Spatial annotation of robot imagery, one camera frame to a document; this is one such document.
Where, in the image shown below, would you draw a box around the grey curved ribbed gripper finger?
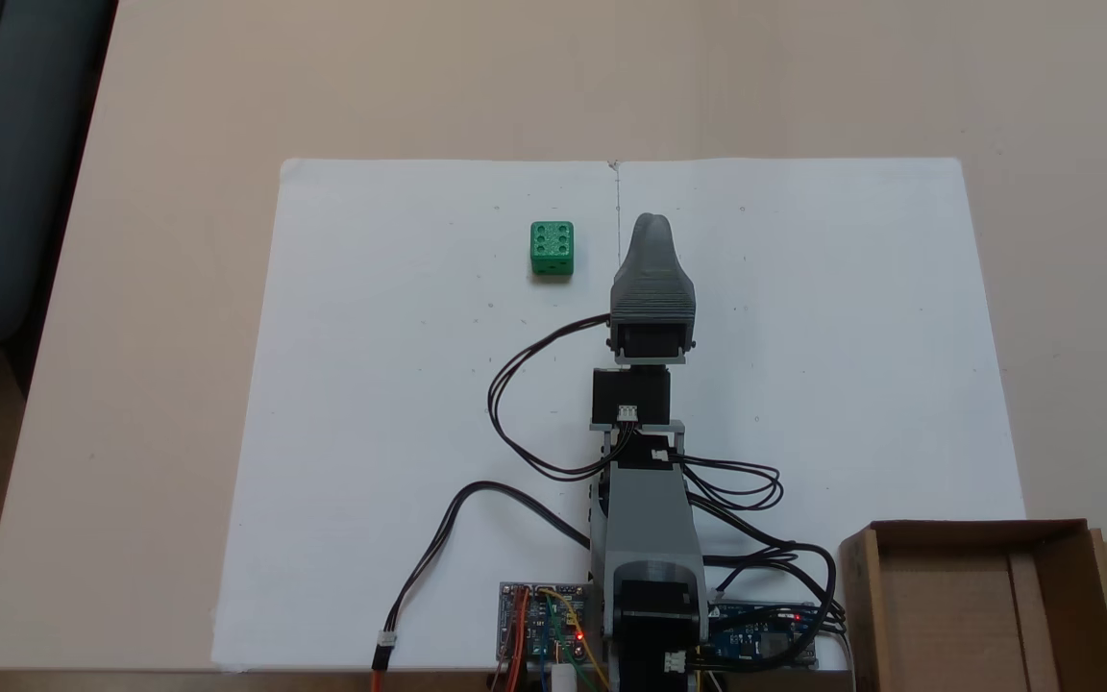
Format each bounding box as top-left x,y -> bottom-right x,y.
610,213 -> 698,326

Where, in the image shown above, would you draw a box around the green dice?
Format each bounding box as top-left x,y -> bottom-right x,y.
529,221 -> 576,279

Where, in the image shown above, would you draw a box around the white paper sheet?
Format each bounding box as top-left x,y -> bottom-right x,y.
210,158 -> 620,674
611,157 -> 1028,672

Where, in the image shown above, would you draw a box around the blue circuit board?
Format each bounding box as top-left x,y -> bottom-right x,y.
707,601 -> 822,671

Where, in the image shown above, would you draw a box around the brown cardboard box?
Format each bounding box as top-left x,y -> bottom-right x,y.
838,519 -> 1107,692

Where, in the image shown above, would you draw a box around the dark grey chair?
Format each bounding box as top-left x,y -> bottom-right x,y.
0,0 -> 120,339

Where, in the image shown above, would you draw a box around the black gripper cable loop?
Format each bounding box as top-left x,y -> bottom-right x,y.
487,313 -> 614,481

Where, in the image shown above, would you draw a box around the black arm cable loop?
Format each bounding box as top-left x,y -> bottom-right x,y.
676,456 -> 786,512

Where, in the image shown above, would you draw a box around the coloured jumper wires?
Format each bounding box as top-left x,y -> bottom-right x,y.
539,586 -> 612,692

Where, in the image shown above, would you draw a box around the circuit board with coloured wires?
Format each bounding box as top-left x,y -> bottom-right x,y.
498,581 -> 604,666

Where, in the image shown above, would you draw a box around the thin cable bundle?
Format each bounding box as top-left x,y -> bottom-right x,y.
705,541 -> 849,666

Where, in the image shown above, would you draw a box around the orange and red wires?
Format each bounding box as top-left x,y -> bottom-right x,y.
369,586 -> 529,692

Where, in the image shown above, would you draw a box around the black cable with white connector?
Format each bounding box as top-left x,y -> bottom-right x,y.
369,480 -> 595,680

